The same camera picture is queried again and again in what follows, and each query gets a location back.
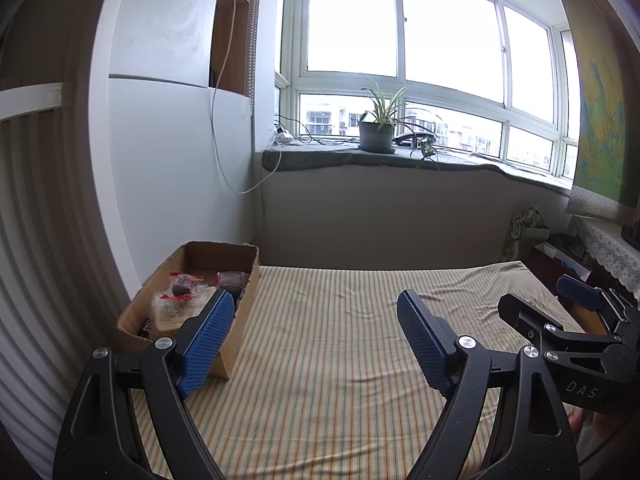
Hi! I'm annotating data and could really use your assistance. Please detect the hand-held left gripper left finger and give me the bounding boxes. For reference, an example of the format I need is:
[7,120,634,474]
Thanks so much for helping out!
[52,287,237,480]

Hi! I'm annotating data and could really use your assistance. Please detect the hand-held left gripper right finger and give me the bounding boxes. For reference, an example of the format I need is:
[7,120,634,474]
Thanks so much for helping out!
[396,288,583,480]

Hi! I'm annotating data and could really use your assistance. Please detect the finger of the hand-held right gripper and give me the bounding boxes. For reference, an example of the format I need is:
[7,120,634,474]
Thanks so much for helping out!
[497,293,621,361]
[556,275,640,333]

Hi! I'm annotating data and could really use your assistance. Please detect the brown cardboard box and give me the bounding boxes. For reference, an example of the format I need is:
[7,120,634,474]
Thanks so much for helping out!
[116,241,262,381]

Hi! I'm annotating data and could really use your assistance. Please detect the clear bag of sliced bread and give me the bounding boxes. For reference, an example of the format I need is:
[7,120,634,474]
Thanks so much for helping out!
[150,287,221,339]

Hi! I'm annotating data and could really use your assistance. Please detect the red-wrapped brown cake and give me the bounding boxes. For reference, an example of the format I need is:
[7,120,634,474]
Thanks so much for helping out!
[217,271,251,293]
[156,272,207,308]

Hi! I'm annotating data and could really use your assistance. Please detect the person's right hand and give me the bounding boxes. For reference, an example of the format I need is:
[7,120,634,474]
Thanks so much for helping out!
[570,406,590,445]

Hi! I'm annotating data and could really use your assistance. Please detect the white lace cloth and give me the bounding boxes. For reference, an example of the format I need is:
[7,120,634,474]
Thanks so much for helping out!
[565,215,640,306]

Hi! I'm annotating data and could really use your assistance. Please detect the green printed bag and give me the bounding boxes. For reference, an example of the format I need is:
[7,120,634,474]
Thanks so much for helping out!
[505,207,551,263]

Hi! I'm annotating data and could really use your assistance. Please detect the striped tablecloth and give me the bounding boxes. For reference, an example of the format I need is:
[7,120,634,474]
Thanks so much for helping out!
[125,261,586,480]

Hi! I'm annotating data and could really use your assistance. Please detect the white cabinet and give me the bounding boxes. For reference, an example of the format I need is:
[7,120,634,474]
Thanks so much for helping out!
[90,0,261,301]

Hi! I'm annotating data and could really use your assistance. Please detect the white slatted panel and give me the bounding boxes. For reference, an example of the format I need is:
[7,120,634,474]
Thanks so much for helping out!
[0,82,146,476]

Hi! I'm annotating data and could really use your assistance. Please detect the small spider plant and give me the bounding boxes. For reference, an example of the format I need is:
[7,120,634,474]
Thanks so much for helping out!
[412,137,443,171]

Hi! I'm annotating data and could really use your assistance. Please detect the black round object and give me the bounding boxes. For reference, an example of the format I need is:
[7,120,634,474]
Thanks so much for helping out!
[392,130,436,148]

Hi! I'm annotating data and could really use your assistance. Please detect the potted spider plant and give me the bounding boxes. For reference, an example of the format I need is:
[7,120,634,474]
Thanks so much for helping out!
[350,77,446,153]

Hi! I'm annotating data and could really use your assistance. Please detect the white-framed window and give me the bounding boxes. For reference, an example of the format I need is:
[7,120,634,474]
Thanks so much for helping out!
[275,0,583,181]

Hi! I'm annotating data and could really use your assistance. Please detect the wooden shelf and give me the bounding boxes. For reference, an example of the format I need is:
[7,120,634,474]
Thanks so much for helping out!
[210,0,251,96]

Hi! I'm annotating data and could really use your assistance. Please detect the white cable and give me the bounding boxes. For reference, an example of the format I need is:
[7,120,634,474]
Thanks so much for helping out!
[210,0,283,195]

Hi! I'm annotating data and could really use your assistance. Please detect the wall map poster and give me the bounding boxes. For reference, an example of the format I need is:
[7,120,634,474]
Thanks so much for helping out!
[565,0,640,221]

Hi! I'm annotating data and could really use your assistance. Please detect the black cables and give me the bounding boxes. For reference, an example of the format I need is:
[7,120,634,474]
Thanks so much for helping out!
[275,115,361,146]

